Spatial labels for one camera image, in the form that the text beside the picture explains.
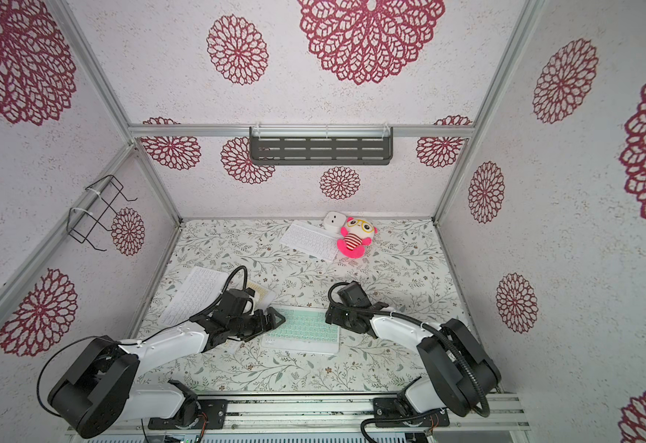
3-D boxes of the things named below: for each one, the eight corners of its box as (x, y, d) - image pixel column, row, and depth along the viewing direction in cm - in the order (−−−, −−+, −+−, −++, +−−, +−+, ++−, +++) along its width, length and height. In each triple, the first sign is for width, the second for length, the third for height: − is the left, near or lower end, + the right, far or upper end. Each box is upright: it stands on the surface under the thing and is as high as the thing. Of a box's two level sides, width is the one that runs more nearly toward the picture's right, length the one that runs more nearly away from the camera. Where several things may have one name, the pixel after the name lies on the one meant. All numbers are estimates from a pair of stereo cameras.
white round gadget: (319, 229, 120) (319, 223, 117) (329, 214, 126) (329, 208, 123) (338, 236, 118) (339, 229, 115) (347, 221, 123) (348, 214, 120)
